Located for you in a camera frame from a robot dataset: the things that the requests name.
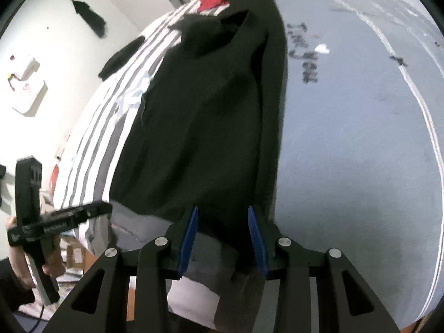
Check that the bed with striped star sheet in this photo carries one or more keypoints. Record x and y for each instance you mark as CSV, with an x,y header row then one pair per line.
x,y
347,145

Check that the orange packet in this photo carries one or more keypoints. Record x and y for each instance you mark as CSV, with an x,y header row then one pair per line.
x,y
53,180

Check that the folded black garment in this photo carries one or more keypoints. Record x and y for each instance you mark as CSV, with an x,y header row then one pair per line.
x,y
119,59

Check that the black pants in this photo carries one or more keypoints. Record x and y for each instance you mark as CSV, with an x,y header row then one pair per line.
x,y
208,111

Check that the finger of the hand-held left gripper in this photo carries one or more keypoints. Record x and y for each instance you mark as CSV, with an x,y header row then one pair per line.
x,y
99,210

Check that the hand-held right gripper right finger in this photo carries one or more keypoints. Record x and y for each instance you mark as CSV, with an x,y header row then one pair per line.
x,y
258,242

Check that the black hanging garment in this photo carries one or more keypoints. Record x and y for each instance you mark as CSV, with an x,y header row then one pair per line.
x,y
90,17

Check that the white door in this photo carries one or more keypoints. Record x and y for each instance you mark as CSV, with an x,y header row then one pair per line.
x,y
131,3

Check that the person's left hand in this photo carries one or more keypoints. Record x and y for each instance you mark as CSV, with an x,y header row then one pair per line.
x,y
19,267

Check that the white tote bag red print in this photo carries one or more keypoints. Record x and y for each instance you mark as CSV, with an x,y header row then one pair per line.
x,y
29,97

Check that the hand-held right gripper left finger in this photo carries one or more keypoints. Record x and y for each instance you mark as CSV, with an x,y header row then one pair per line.
x,y
187,242

